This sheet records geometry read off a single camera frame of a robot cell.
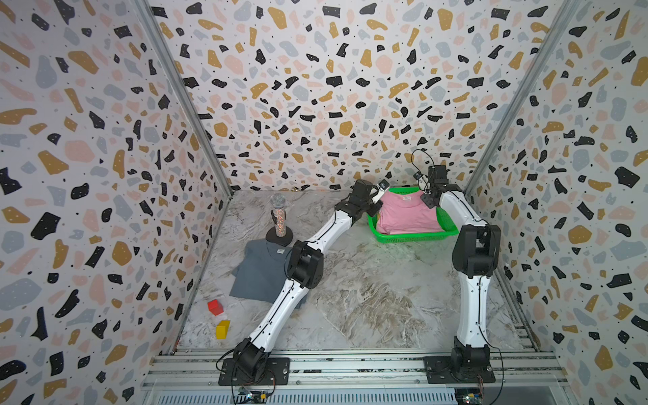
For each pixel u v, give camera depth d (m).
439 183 0.85
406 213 1.09
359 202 0.87
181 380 0.73
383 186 0.93
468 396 0.71
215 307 0.83
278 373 0.73
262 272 0.93
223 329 0.80
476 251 0.63
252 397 0.70
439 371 0.73
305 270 0.71
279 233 0.97
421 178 0.97
